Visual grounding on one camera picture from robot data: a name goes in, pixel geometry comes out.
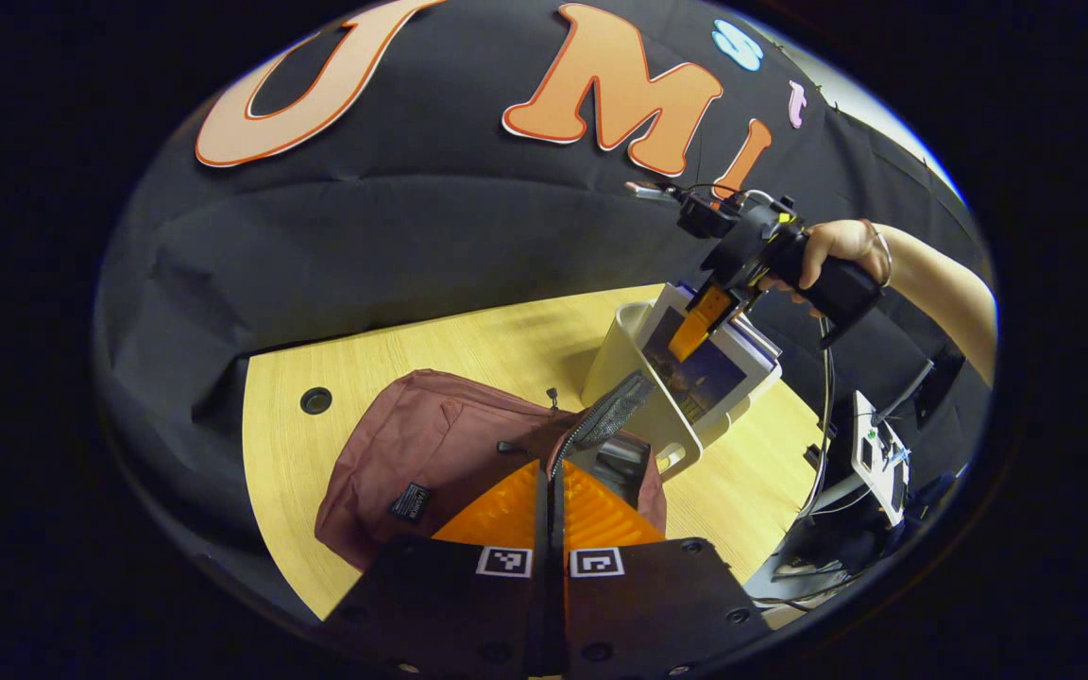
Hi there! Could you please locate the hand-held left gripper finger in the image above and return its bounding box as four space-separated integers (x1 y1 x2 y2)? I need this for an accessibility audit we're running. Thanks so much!
552 459 774 679
320 459 547 679

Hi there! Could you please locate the dark photo cover book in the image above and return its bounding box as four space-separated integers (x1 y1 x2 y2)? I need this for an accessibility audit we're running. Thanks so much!
641 283 774 428

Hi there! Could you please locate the white plastic bookshelf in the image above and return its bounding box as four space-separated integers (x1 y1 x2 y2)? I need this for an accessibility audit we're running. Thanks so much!
581 300 783 484

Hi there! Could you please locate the maroon fabric schoolbag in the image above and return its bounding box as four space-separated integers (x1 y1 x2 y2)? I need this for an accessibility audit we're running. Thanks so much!
314 368 669 573

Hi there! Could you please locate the white electronic device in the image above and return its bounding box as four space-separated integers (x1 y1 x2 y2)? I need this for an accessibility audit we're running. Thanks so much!
849 389 912 528

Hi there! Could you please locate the thin wrist bracelet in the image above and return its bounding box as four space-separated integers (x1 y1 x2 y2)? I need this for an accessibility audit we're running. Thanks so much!
858 218 893 288

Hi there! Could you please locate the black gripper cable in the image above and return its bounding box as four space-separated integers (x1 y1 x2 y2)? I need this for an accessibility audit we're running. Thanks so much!
792 316 838 522

